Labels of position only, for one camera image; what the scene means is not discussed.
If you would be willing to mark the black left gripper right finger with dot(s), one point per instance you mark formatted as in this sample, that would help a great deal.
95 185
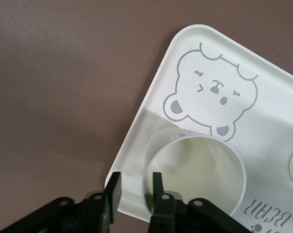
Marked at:
158 194

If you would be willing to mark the white bear print tray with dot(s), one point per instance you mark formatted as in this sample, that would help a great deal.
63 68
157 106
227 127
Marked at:
209 60

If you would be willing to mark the white IKEA cup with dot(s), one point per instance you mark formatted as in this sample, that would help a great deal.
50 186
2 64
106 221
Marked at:
200 160

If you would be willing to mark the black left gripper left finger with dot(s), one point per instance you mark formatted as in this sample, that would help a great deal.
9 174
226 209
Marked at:
115 194

